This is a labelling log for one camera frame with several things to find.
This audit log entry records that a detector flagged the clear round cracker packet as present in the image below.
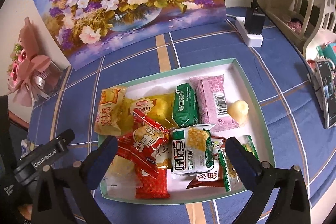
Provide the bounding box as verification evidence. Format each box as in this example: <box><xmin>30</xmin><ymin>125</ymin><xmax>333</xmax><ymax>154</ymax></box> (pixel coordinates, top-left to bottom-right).
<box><xmin>104</xmin><ymin>156</ymin><xmax>139</xmax><ymax>199</ymax></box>

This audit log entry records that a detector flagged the orange cream snack packet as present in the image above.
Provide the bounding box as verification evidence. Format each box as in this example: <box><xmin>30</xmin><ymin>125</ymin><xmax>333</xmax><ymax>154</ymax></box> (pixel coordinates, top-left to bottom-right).
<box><xmin>94</xmin><ymin>86</ymin><xmax>127</xmax><ymax>136</ymax></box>

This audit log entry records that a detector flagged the small red snack packet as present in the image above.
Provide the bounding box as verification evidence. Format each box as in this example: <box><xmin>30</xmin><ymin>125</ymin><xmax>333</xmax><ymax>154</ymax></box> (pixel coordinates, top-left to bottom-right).
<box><xmin>117</xmin><ymin>109</ymin><xmax>170</xmax><ymax>178</ymax></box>

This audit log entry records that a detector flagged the red gold-patterned snack packet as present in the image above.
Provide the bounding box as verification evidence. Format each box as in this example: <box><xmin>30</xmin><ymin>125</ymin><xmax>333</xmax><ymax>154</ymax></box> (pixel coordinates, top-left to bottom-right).
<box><xmin>135</xmin><ymin>167</ymin><xmax>170</xmax><ymax>199</ymax></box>

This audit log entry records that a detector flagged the white persimmon snack packet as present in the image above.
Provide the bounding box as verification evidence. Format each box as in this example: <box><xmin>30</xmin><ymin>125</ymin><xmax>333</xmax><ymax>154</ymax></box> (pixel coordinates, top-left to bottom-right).
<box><xmin>155</xmin><ymin>144</ymin><xmax>172</xmax><ymax>169</ymax></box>

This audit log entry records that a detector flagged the green white corn snack packet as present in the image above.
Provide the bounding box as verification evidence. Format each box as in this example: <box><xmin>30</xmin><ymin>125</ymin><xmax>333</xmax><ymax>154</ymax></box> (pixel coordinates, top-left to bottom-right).
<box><xmin>171</xmin><ymin>124</ymin><xmax>214</xmax><ymax>175</ymax></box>

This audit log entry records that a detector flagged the dark green snack packet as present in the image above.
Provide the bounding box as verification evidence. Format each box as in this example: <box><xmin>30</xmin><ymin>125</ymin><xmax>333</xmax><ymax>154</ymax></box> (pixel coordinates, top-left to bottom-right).
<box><xmin>172</xmin><ymin>83</ymin><xmax>199</xmax><ymax>128</ymax></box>

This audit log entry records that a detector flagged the blue white crumpled wrapper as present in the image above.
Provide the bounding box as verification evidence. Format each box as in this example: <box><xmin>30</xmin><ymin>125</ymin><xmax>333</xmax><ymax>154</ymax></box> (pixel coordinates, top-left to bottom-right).
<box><xmin>21</xmin><ymin>139</ymin><xmax>35</xmax><ymax>159</ymax></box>

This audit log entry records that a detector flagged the green clear snack packet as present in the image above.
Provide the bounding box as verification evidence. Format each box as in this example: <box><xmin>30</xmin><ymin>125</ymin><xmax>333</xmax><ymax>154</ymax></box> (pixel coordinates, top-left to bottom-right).
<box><xmin>216</xmin><ymin>135</ymin><xmax>259</xmax><ymax>192</ymax></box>

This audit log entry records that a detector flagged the brown red snack packet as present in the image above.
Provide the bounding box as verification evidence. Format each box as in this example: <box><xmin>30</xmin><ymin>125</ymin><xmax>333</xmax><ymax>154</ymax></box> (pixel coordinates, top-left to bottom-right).
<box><xmin>187</xmin><ymin>137</ymin><xmax>231</xmax><ymax>192</ymax></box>

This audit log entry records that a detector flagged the blue checked tablecloth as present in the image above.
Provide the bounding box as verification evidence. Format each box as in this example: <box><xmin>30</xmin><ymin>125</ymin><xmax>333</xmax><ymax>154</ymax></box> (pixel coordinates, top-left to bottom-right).
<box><xmin>28</xmin><ymin>21</ymin><xmax>335</xmax><ymax>223</ymax></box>

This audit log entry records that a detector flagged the white tray with green rim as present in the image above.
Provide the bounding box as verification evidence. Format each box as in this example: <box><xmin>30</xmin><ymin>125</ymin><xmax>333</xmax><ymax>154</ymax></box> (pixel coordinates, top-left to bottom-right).
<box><xmin>100</xmin><ymin>59</ymin><xmax>276</xmax><ymax>205</ymax></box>

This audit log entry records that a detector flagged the yellow bread packet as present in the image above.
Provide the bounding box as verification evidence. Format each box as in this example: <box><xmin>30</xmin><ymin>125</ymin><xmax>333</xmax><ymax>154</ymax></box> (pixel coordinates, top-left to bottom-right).
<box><xmin>118</xmin><ymin>93</ymin><xmax>178</xmax><ymax>134</ymax></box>

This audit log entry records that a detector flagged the smartphone on stand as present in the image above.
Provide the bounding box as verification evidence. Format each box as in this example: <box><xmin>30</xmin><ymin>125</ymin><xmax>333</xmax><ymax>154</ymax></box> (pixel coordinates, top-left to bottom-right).
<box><xmin>307</xmin><ymin>59</ymin><xmax>335</xmax><ymax>128</ymax></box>

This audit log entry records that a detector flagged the pink barcode snack packet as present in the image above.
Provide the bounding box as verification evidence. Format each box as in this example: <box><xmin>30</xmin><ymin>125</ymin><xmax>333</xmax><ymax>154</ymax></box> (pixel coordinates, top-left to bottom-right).
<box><xmin>189</xmin><ymin>75</ymin><xmax>239</xmax><ymax>135</ymax></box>

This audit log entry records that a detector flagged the white power strip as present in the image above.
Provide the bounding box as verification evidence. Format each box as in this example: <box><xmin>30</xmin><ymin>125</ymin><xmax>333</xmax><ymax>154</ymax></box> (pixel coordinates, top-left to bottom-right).
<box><xmin>235</xmin><ymin>16</ymin><xmax>264</xmax><ymax>48</ymax></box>

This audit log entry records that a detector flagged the black power adapter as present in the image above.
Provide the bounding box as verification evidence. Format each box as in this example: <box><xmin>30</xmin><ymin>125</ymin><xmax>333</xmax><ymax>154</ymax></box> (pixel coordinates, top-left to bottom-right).
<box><xmin>244</xmin><ymin>0</ymin><xmax>266</xmax><ymax>35</ymax></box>

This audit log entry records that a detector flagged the white chair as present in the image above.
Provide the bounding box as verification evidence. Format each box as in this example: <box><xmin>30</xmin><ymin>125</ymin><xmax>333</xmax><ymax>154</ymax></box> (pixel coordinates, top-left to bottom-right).
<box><xmin>264</xmin><ymin>0</ymin><xmax>335</xmax><ymax>60</ymax></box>

